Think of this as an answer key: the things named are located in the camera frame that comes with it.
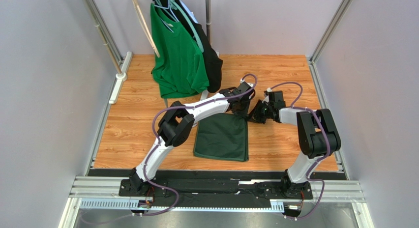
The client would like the dark green cloth napkin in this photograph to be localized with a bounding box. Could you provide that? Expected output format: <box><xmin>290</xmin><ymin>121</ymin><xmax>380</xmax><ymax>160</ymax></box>
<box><xmin>193</xmin><ymin>113</ymin><xmax>249</xmax><ymax>162</ymax></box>

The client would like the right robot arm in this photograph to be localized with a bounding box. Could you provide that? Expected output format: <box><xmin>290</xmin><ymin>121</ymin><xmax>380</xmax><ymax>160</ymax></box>
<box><xmin>249</xmin><ymin>91</ymin><xmax>341</xmax><ymax>198</ymax></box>

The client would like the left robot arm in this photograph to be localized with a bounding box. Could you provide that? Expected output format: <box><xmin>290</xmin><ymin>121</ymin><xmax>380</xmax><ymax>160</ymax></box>
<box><xmin>119</xmin><ymin>79</ymin><xmax>256</xmax><ymax>197</ymax></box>

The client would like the black t-shirt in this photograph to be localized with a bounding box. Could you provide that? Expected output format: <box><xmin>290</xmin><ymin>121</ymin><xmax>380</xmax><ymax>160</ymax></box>
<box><xmin>174</xmin><ymin>0</ymin><xmax>223</xmax><ymax>93</ymax></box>

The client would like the green t-shirt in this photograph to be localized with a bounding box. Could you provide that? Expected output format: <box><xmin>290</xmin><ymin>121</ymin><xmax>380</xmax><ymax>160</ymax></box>
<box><xmin>150</xmin><ymin>3</ymin><xmax>210</xmax><ymax>99</ymax></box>

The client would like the metal rack pole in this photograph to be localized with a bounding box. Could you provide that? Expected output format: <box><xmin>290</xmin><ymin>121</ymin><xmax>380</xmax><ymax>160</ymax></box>
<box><xmin>205</xmin><ymin>0</ymin><xmax>211</xmax><ymax>43</ymax></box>

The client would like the teal clothes hanger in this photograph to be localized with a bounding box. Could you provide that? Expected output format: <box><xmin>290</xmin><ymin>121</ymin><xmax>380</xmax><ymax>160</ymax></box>
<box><xmin>153</xmin><ymin>0</ymin><xmax>205</xmax><ymax>53</ymax></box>

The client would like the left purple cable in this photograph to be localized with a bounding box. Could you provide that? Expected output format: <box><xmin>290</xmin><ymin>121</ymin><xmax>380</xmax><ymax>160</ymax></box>
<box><xmin>142</xmin><ymin>73</ymin><xmax>258</xmax><ymax>217</ymax></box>

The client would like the purple cable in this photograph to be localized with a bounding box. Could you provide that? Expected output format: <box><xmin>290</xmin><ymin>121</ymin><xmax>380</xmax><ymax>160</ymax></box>
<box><xmin>264</xmin><ymin>82</ymin><xmax>332</xmax><ymax>221</ymax></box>
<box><xmin>142</xmin><ymin>73</ymin><xmax>258</xmax><ymax>217</ymax></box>

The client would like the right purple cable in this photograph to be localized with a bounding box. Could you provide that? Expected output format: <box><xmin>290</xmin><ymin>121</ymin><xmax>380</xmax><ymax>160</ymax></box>
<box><xmin>264</xmin><ymin>82</ymin><xmax>332</xmax><ymax>221</ymax></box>

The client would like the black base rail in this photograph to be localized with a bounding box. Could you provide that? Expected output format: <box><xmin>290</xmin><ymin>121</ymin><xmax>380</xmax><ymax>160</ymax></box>
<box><xmin>88</xmin><ymin>169</ymin><xmax>313</xmax><ymax>208</ymax></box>

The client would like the white corner pole bracket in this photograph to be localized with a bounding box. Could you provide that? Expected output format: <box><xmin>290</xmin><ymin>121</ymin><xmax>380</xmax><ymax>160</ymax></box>
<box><xmin>108</xmin><ymin>51</ymin><xmax>133</xmax><ymax>104</ymax></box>

